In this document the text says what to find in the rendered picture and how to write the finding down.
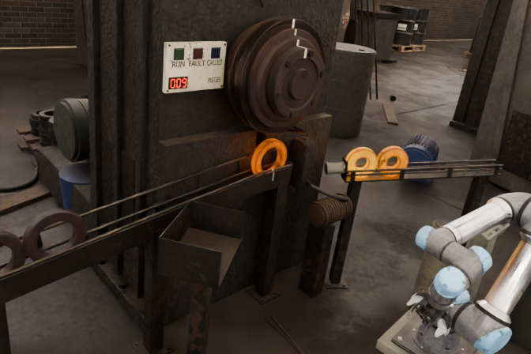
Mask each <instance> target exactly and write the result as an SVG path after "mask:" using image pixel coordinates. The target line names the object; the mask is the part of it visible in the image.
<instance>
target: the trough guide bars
mask: <svg viewBox="0 0 531 354"><path fill-rule="evenodd" d="M493 161H496V159H494V160H452V161H432V162H411V163H408V165H411V164H441V165H423V166H407V168H387V169H377V168H376V169H367V170H348V171H347V176H350V183H354V182H355V177H356V176H365V175H399V181H400V180H404V176H405V174H421V173H441V172H447V178H448V179H451V176H452V172H460V171H494V174H493V175H494V176H498V174H499V170H502V169H503V168H500V167H503V164H495V163H492V162H493ZM472 162H487V163H483V164H452V163H472ZM490 167H495V168H490ZM453 168H478V169H459V170H453ZM428 169H440V170H439V171H408V170H428ZM445 169H448V170H445ZM369 171H400V172H381V173H361V174H356V172H369ZM349 172H351V174H349Z"/></svg>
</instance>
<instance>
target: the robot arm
mask: <svg viewBox="0 0 531 354"><path fill-rule="evenodd" d="M508 223H513V224H516V225H518V226H519V227H521V228H522V230H521V231H520V235H521V238H522V240H521V241H520V243H519V244H518V246H517V247H516V249H515V250H514V253H513V254H512V255H511V257H510V259H509V260H508V262H507V264H506V265H505V266H504V268H503V270H502V272H501V273H500V275H499V276H498V278H497V279H496V281H495V283H494V284H493V285H492V287H491V289H490V291H489V292H488V294H487V295H486V297H485V299H483V300H477V302H476V304H474V303H472V302H471V301H469V299H470V296H469V293H468V291H466V289H467V288H468V287H469V286H470V285H471V284H472V283H474V282H475V281H476V280H477V279H478V278H479V277H481V276H482V275H484V274H485V272H486V271H487V270H488V269H489V268H490V267H491V265H492V259H491V256H490V254H489V253H488V252H487V251H486V250H485V249H484V248H482V247H478V246H472V247H470V248H469V249H467V248H465V247H463V246H462V244H463V243H465V242H467V241H469V240H471V239H473V238H475V237H476V236H478V235H480V234H482V233H484V232H486V231H487V230H489V229H491V228H493V227H495V226H497V225H498V224H508ZM416 245H417V246H418V247H420V248H421V249H422V250H424V251H425V252H428V253H429V254H430V255H432V256H433V257H435V258H437V259H438V260H439V261H441V262H442V263H443V264H445V265H446V266H448V267H446V268H443V269H441V270H440V271H439V272H438V273H437V274H436V276H435V279H434V281H433V282H432V284H431V286H430V287H429V289H428V290H427V291H424V290H422V291H420V292H418V293H416V294H414V295H413V296H412V297H411V299H410V300H409V301H408V302H407V306H410V305H413V304H414V303H416V305H415V306H414V307H413V309H412V312H413V311H414V310H415V309H417V310H416V313H417V314H420V315H419V316H420V318H421V319H422V322H421V324H420V325H419V327H418V330H417V333H416V335H417V337H418V339H419V341H420V343H421V344H422V345H423V346H424V347H425V348H427V349H429V350H430V351H432V352H434V353H437V354H455V353H456V352H457V351H458V349H459V347H460V343H461V342H460V336H462V337H463V338H464V339H466V340H467V341H468V342H469V343H470V344H471V345H473V347H474V348H477V349H478V350H480V351H481V352H482V353H484V354H493V353H495V352H498V351H499V350H500V349H501V348H502V347H503V346H504V345H505V344H506V343H507V342H508V341H509V340H510V336H511V335H512V331H511V330H510V328H508V327H509V325H510V324H511V320H510V313H511V312H512V310H513V309H514V307H515V306H516V304H517V302H518V301H519V300H520V298H521V297H522V294H523V293H524V291H525V290H526V288H527V287H528V285H529V283H530V281H531V194H527V193H521V192H515V193H508V194H500V195H498V196H496V197H493V198H491V199H490V200H488V202H487V204H486V205H484V206H482V207H480V208H479V209H476V210H474V211H472V212H471V213H468V214H466V215H464V216H463V217H460V218H458V219H456V220H454V221H452V222H450V223H449V224H446V225H444V226H442V227H441V228H438V229H434V228H432V227H430V226H424V227H422V228H421V229H420V230H419V231H418V233H417V234H416ZM418 305H420V306H419V308H418Z"/></svg>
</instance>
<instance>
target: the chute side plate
mask: <svg viewBox="0 0 531 354"><path fill-rule="evenodd" d="M273 173H274V177H273ZM291 173H292V167H289V168H284V169H281V170H278V171H272V172H270V173H266V174H263V175H259V176H256V177H254V178H252V179H248V180H247V181H244V182H242V183H239V184H236V185H234V186H231V187H229V188H227V189H224V190H221V191H219V192H217V193H215V194H211V195H209V196H207V197H205V198H202V199H199V200H197V201H198V202H201V203H205V204H209V205H215V206H220V207H223V208H226V207H228V206H230V205H233V204H235V203H237V202H239V201H242V200H244V199H246V198H249V197H251V196H254V195H256V194H259V193H261V192H264V191H267V190H272V189H274V188H277V187H278V183H279V181H281V180H284V179H288V184H289V183H290V178H291ZM272 180H273V181H272ZM185 206H186V205H184V206H182V207H179V208H177V209H174V210H172V211H170V212H167V213H164V214H162V215H159V216H158V217H154V218H152V219H150V220H147V221H144V222H142V223H140V224H137V225H134V226H133V227H130V228H127V229H125V230H122V231H120V232H117V233H115V234H113V235H109V236H107V237H105V238H102V239H99V240H97V241H95V242H93V243H90V244H87V245H85V246H83V247H79V248H77V249H75V250H72V251H70V252H67V253H65V254H62V255H60V256H58V257H56V258H52V259H50V260H48V261H45V262H42V263H40V264H38V265H34V266H33V267H30V268H28V269H25V270H22V271H20V272H18V273H15V274H13V275H10V276H8V277H5V278H2V279H1V280H0V298H2V297H5V302H6V303H7V302H9V301H11V300H13V299H16V298H18V297H20V296H23V295H25V294H27V293H30V292H32V291H35V290H36V289H38V288H42V287H43V286H45V285H48V284H50V283H53V282H55V281H58V280H60V279H62V278H63V277H67V276H69V275H71V274H73V273H76V272H78V271H80V270H83V269H85V268H88V267H89V266H92V265H95V264H96V263H98V262H102V261H103V260H106V259H108V258H111V257H113V256H115V255H117V254H120V253H122V252H124V251H126V250H129V249H131V248H133V247H136V246H138V245H140V244H143V243H145V242H148V241H149V240H151V239H153V233H154V232H155V231H158V230H160V229H163V228H167V227H168V225H169V224H170V223H171V222H172V221H173V220H174V219H175V218H176V217H177V216H178V214H179V213H180V212H181V211H182V210H183V208H184V207H185Z"/></svg>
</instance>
